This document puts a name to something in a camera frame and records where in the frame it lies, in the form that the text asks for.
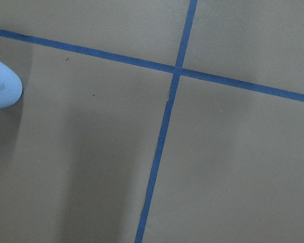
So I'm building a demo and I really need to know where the light blue plastic cup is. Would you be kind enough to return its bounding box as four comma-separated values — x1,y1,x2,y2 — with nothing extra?
0,62,23,109

